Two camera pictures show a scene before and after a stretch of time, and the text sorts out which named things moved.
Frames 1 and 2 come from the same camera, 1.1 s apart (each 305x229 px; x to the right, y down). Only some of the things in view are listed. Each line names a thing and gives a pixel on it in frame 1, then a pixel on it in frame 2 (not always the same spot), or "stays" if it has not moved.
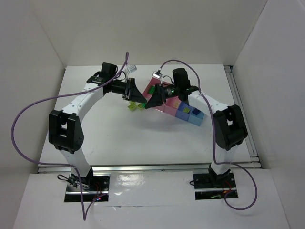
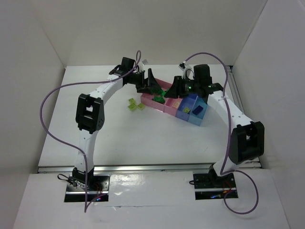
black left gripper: x=129 y=88 -> x=145 y=82
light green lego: x=140 y=106 stays
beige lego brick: x=176 y=104 stays
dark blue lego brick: x=196 y=111 stays
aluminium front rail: x=168 y=168 stays
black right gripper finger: x=155 y=100 -> x=172 y=92
